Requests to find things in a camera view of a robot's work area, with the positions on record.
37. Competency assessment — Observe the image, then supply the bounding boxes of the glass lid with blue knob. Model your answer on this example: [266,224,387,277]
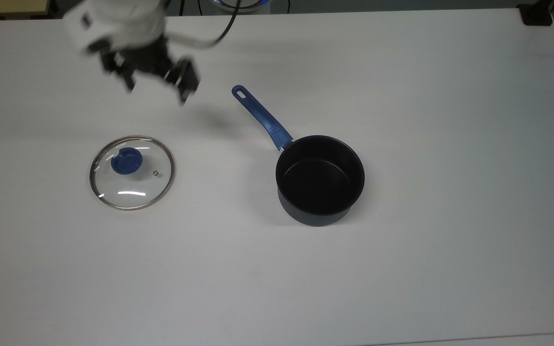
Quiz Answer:
[89,135,176,211]

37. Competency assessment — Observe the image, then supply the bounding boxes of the dark saucepan with blue handle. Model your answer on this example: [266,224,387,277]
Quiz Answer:
[231,85,366,228]

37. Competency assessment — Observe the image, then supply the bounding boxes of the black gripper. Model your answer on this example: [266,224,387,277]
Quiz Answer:
[101,36,201,107]

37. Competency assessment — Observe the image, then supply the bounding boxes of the black pole base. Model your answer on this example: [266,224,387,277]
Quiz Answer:
[518,3,554,26]

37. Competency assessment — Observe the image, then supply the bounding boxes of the yellow wooden board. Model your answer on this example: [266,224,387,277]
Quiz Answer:
[0,0,52,18]

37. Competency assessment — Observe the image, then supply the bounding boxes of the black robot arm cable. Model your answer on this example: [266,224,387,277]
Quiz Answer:
[164,0,244,50]

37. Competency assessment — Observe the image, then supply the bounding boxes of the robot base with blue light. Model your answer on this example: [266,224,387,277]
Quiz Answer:
[212,0,271,12]

